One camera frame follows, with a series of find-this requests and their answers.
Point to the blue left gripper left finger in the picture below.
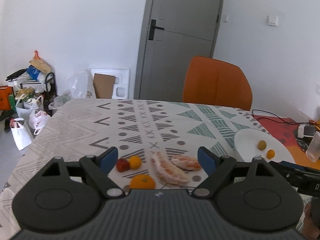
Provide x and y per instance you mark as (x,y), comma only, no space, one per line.
(96,170)

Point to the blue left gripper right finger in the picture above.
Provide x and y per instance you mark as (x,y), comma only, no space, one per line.
(219,171)

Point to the peeled pomelo segment small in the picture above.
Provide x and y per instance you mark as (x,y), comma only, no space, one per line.
(186,163)

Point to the medium orange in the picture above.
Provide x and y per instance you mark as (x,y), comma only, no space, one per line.
(142,181)

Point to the person right hand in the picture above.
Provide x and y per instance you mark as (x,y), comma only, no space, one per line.
(309,230)

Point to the dark red plum right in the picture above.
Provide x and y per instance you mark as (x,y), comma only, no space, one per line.
(122,165)

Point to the clear plastic cup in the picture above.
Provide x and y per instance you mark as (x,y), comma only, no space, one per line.
(313,151)

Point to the small tangerine by plums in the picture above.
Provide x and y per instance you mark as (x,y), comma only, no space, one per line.
(135,162)

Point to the white round plate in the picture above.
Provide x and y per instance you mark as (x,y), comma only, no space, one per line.
(246,141)

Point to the large orange on plate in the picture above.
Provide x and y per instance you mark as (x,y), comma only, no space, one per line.
(270,154)

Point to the patterned white tablecloth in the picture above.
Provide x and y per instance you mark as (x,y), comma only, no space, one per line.
(135,127)

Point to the green-yellow small fruit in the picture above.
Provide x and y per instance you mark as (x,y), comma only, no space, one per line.
(262,145)

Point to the red orange mat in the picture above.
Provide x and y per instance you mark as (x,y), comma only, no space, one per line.
(287,135)

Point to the white shopping bag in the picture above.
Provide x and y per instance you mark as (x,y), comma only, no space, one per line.
(21,133)

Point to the white foam packaging board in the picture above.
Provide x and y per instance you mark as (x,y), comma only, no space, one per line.
(122,80)

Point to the brown cardboard piece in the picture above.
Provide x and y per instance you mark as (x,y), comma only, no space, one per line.
(103,85)

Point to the clear plastic bag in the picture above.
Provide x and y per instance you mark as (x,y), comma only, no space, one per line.
(81,85)

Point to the orange chair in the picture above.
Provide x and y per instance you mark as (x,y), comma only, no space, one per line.
(218,83)

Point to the black metal rack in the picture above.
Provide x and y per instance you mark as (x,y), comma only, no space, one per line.
(50,92)

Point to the blue plastic bag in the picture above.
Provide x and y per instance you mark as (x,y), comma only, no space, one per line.
(33,72)

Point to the orange storage box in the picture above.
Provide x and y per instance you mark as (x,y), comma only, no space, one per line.
(5,91)

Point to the brown paper bag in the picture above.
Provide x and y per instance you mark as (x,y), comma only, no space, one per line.
(39,63)

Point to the grey door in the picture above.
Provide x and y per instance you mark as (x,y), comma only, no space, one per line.
(191,28)

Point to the black door handle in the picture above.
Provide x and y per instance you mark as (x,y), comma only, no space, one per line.
(153,27)

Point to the white wall switch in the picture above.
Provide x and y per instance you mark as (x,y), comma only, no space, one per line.
(272,20)

